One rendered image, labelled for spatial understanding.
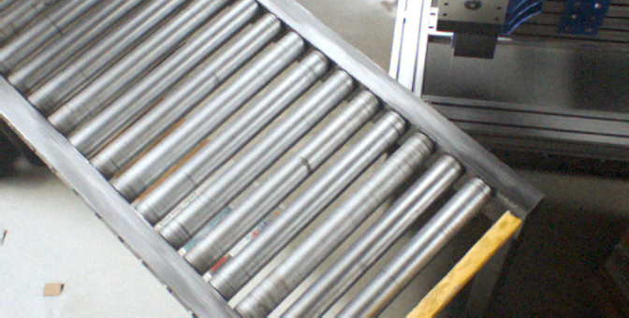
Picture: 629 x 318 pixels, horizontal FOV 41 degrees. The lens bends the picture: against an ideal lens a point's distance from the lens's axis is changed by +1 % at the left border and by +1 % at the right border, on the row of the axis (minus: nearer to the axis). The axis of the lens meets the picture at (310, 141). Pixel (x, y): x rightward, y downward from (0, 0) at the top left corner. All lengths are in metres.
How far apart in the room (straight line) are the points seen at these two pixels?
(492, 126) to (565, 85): 0.24
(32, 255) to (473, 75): 1.29
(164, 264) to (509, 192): 0.59
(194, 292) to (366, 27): 1.38
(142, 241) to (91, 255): 0.92
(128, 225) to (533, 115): 1.13
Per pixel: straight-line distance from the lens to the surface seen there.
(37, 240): 2.44
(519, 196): 1.45
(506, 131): 2.15
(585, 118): 2.23
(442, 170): 1.45
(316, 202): 1.43
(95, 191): 1.51
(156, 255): 1.43
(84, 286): 2.34
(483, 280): 1.83
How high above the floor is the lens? 2.11
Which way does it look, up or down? 62 degrees down
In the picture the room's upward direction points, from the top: 9 degrees counter-clockwise
